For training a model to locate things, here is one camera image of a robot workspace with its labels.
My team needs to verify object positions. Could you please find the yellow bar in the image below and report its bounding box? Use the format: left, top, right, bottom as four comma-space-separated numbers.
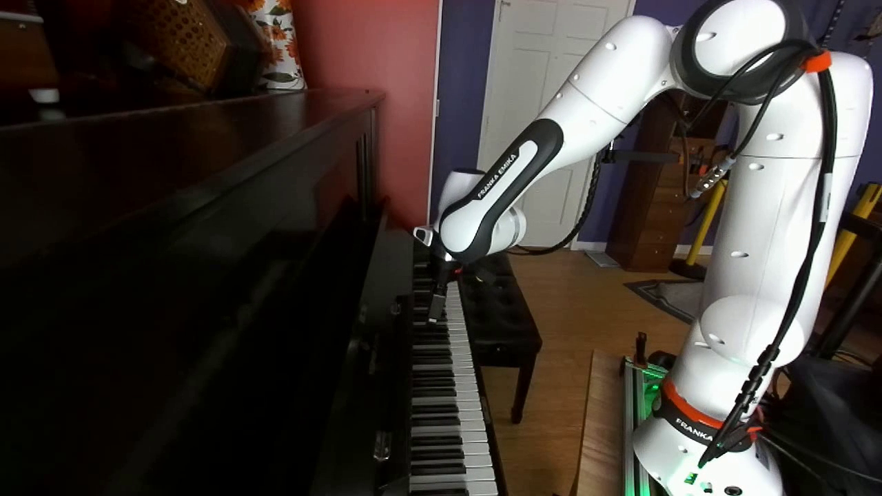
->
823, 181, 882, 288
684, 175, 729, 269

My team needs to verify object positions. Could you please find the black piano bench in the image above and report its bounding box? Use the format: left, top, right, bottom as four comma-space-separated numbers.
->
454, 254, 545, 427

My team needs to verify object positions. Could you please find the woven basket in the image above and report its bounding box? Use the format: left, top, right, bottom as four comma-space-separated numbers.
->
123, 0, 233, 97

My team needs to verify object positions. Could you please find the black cable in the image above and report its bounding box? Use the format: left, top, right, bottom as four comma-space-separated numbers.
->
513, 145, 618, 259
670, 0, 844, 470

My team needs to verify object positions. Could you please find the black bag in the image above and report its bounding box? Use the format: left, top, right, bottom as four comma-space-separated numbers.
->
775, 356, 882, 496

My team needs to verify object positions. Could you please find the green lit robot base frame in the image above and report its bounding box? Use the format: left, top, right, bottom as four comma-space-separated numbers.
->
618, 328, 675, 496

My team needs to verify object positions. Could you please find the brown wooden cabinet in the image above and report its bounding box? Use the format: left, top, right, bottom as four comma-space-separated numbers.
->
609, 87, 729, 276

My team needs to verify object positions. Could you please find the black upright piano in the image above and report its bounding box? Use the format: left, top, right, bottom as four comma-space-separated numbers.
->
0, 86, 509, 496

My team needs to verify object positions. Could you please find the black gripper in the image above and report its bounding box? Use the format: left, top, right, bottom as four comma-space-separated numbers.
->
408, 219, 462, 324

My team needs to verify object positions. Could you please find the white panel door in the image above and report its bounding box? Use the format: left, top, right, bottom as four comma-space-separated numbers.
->
473, 0, 638, 254

